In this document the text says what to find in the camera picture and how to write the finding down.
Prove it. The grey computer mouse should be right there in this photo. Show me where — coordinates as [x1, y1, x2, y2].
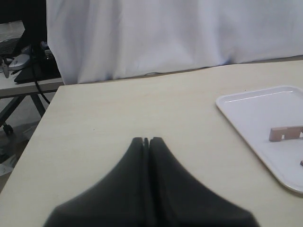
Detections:
[9, 54, 30, 70]

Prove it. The thin wooden puzzle bar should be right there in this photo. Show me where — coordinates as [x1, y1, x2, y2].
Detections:
[269, 126, 303, 142]

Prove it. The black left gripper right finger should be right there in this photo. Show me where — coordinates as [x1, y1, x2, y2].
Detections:
[149, 137, 259, 227]

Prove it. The side table with clutter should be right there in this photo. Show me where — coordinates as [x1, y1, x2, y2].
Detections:
[0, 19, 63, 135]

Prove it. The white plastic tray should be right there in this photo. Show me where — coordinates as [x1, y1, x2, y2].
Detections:
[216, 86, 303, 193]

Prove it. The black cable on side table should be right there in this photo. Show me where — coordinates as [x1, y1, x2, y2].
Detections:
[29, 42, 51, 105]

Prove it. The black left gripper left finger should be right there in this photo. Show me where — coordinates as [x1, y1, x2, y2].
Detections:
[44, 138, 148, 227]

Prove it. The white backdrop curtain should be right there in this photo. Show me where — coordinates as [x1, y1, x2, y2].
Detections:
[46, 0, 303, 85]

